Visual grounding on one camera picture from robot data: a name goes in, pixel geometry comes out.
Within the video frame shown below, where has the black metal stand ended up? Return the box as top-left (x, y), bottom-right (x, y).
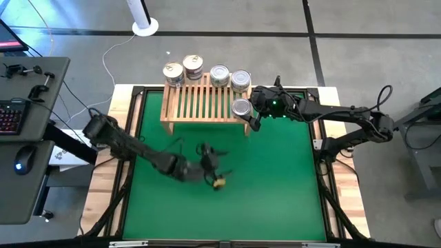
top-left (378, 85), bottom-right (441, 200)

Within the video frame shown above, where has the black desk clamp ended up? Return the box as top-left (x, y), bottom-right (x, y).
top-left (1, 63), bottom-right (43, 79)
top-left (28, 71), bottom-right (56, 103)

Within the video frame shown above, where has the white cardboard box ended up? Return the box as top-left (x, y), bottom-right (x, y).
top-left (48, 129), bottom-right (96, 172)

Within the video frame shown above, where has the white post with round base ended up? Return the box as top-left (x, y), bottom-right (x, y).
top-left (125, 0), bottom-right (160, 38)

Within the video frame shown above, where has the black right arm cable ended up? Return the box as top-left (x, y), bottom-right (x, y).
top-left (376, 84), bottom-right (394, 112)

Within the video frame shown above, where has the green table mat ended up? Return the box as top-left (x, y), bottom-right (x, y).
top-left (123, 90), bottom-right (327, 241)

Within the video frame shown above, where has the black backlit keyboard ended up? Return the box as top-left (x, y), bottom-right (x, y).
top-left (0, 99), bottom-right (29, 136)

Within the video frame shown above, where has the blue and red fish can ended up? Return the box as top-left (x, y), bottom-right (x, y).
top-left (162, 61), bottom-right (185, 88)
top-left (182, 54), bottom-right (205, 81)

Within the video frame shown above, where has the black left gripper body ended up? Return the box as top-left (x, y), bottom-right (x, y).
top-left (198, 143), bottom-right (221, 175)

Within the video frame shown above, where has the white floor cable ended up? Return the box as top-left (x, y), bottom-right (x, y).
top-left (65, 33), bottom-right (137, 123)

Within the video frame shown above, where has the dark laptop screen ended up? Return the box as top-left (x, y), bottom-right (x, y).
top-left (0, 19), bottom-right (30, 54)

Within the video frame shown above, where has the black table frame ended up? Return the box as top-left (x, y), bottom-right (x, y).
top-left (79, 85), bottom-right (371, 244)

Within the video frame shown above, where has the black computer mouse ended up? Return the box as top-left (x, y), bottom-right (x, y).
top-left (13, 145), bottom-right (37, 176)

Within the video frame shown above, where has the wooden slatted shelf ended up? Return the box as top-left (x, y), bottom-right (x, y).
top-left (160, 72), bottom-right (254, 137)

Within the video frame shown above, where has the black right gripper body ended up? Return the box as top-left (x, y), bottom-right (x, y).
top-left (249, 85), bottom-right (298, 120)

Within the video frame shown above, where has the dark grey desk panel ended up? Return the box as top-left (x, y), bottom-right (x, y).
top-left (0, 56), bottom-right (71, 144)
top-left (0, 140), bottom-right (58, 226)

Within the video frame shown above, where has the black desk beam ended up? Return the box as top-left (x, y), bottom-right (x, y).
top-left (43, 122), bottom-right (99, 165)

